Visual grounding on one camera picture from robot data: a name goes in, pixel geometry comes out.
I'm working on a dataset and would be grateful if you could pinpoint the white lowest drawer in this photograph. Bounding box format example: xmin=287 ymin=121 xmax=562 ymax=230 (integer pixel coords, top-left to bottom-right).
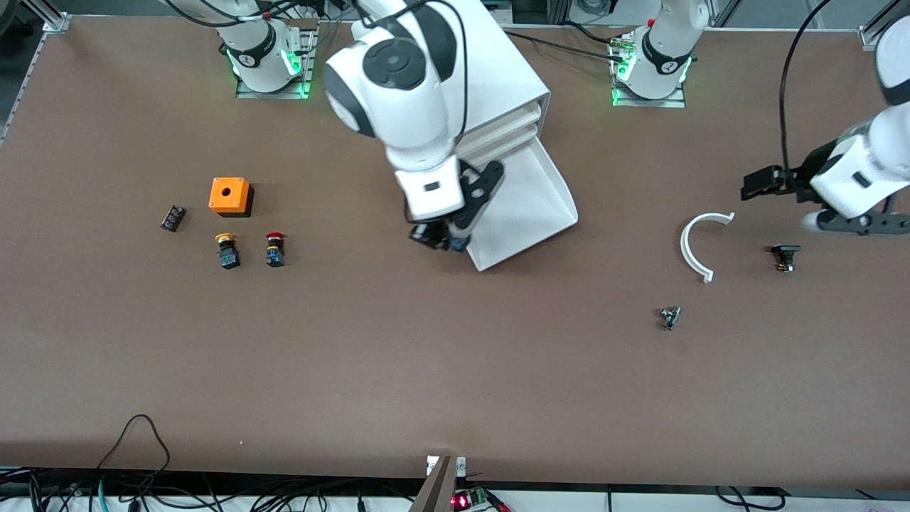
xmin=466 ymin=135 xmax=579 ymax=272

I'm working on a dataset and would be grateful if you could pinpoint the white middle drawer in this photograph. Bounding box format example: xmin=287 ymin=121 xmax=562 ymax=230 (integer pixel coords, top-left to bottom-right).
xmin=462 ymin=121 xmax=544 ymax=161

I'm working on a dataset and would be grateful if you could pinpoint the white highest drawer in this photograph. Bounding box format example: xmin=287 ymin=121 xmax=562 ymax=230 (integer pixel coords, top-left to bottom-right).
xmin=466 ymin=102 xmax=542 ymax=139

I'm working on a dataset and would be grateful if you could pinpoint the white drawer cabinet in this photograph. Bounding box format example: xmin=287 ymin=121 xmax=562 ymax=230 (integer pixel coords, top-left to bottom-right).
xmin=350 ymin=0 xmax=552 ymax=168

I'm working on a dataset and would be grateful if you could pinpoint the yellow push button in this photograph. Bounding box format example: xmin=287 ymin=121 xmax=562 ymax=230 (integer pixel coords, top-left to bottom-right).
xmin=215 ymin=233 xmax=241 ymax=270

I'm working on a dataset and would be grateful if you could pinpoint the white curved plastic piece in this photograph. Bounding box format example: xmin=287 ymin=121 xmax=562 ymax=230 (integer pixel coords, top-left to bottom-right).
xmin=680 ymin=212 xmax=736 ymax=284

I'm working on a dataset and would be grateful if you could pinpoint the circuit board with red LED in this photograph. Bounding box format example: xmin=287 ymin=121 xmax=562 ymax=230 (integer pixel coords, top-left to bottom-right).
xmin=451 ymin=486 xmax=491 ymax=511

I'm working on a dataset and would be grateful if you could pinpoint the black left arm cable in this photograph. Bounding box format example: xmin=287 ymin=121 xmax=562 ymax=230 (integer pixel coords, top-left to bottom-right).
xmin=778 ymin=0 xmax=834 ymax=175

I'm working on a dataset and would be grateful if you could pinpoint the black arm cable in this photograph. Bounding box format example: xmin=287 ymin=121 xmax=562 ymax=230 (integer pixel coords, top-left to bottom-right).
xmin=355 ymin=0 xmax=471 ymax=143
xmin=778 ymin=0 xmax=834 ymax=175

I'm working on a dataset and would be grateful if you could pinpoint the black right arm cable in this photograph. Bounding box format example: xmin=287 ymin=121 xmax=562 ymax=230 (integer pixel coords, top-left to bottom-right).
xmin=355 ymin=0 xmax=471 ymax=143

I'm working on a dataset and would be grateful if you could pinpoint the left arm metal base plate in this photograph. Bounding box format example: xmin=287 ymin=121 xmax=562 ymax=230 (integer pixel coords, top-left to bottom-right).
xmin=610 ymin=36 xmax=687 ymax=109

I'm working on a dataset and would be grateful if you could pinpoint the aluminium frame profile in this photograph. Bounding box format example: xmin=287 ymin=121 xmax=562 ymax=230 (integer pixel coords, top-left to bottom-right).
xmin=859 ymin=0 xmax=910 ymax=50
xmin=20 ymin=0 xmax=70 ymax=33

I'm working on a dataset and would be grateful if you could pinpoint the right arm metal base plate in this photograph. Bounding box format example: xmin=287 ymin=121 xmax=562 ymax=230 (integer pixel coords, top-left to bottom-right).
xmin=236 ymin=21 xmax=317 ymax=99

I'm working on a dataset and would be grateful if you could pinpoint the black cable on table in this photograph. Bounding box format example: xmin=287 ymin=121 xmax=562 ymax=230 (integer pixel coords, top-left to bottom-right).
xmin=501 ymin=30 xmax=626 ymax=58

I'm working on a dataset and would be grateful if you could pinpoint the orange button enclosure box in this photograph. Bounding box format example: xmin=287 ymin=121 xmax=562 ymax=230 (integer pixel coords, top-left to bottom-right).
xmin=208 ymin=177 xmax=255 ymax=218

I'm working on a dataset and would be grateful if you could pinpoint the grey camera mount wedge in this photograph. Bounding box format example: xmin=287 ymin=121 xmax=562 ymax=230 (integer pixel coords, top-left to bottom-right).
xmin=409 ymin=455 xmax=457 ymax=512

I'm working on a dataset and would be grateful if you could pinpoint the black looped cable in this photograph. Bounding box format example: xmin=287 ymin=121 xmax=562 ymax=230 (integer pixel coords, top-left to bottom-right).
xmin=96 ymin=415 xmax=171 ymax=474

